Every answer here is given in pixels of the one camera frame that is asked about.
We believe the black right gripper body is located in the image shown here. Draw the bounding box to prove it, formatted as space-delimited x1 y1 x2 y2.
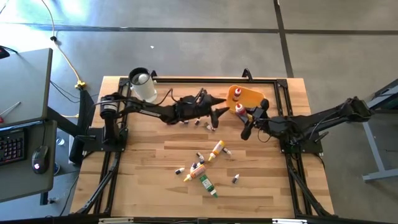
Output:
241 98 271 141

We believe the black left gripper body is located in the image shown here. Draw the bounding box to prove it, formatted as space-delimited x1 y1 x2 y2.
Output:
169 93 220 129

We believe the red-capped white bottle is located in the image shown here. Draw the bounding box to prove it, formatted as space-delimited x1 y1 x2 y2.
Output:
234 103 249 123

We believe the yellow food coloring bottle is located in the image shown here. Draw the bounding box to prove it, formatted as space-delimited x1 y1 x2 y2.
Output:
207 139 225 162

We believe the yellow-tipped orange food coloring bottle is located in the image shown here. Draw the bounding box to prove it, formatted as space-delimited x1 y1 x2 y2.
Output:
183 164 206 183

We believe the orange plastic basket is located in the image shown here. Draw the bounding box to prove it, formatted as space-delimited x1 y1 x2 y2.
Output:
226 85 266 114

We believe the white cylindrical container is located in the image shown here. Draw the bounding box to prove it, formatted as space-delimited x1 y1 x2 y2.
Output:
128 67 158 103

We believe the black short lever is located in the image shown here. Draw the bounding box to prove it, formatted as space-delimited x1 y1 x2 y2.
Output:
313 131 330 144

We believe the silver aluminium bar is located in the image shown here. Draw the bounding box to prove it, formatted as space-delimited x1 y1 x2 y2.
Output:
272 218 308 224
98 217 134 224

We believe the black desk leg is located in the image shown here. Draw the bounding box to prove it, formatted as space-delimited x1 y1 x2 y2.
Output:
46 88 96 166

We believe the grey metal side table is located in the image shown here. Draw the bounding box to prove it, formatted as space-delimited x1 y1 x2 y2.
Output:
362 77 398 183

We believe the black computer mouse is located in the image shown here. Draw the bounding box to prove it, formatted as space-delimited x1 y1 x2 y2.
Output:
31 145 50 175

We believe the grey desk top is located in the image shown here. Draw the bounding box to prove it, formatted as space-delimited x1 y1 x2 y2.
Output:
0 47 53 129

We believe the grey keyboard tray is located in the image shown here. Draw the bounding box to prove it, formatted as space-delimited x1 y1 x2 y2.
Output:
0 120 58 203

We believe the black keyboard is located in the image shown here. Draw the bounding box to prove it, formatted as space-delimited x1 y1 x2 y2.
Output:
0 129 26 166

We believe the black aluminium table frame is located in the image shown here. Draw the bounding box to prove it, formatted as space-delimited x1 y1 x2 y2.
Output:
70 76 335 218

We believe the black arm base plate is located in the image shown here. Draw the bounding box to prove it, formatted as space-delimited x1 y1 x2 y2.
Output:
89 126 129 152
279 129 325 154

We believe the black floor cable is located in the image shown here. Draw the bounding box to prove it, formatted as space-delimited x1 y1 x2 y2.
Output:
49 80 100 104

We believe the yellow cable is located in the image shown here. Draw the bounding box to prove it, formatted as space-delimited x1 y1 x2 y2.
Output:
40 0 83 119

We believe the red-handled screwdriver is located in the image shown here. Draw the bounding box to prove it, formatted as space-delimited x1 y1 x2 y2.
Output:
0 101 22 124

